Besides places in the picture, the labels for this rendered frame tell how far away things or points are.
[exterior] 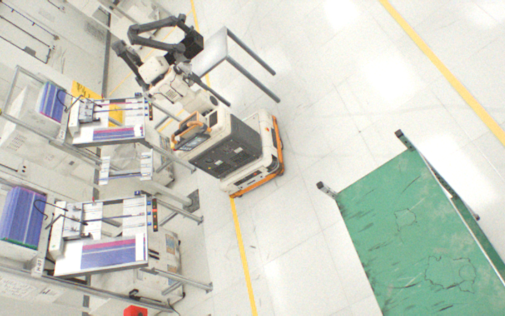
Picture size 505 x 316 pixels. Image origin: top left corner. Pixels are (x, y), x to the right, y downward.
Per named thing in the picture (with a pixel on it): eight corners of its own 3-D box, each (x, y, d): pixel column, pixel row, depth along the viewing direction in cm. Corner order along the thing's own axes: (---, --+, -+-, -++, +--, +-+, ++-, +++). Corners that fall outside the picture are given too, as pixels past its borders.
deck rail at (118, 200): (146, 198, 376) (146, 194, 371) (146, 200, 375) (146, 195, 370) (66, 208, 366) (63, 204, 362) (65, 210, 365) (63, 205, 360)
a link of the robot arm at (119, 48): (112, 53, 316) (124, 47, 316) (109, 42, 324) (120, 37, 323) (141, 88, 354) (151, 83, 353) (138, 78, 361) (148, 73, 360)
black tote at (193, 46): (160, 84, 379) (150, 78, 372) (161, 72, 389) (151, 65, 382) (203, 49, 351) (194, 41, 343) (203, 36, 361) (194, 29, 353)
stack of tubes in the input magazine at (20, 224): (47, 196, 346) (15, 184, 329) (37, 248, 312) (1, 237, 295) (39, 204, 351) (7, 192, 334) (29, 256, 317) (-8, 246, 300)
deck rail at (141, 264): (148, 264, 331) (147, 260, 326) (148, 266, 329) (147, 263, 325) (56, 278, 321) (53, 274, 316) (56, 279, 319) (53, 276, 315)
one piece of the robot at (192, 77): (202, 89, 349) (183, 75, 335) (180, 105, 363) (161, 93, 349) (202, 76, 359) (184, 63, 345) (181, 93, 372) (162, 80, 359)
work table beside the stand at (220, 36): (280, 101, 414) (226, 55, 364) (229, 133, 449) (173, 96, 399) (275, 71, 441) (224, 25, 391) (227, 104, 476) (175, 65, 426)
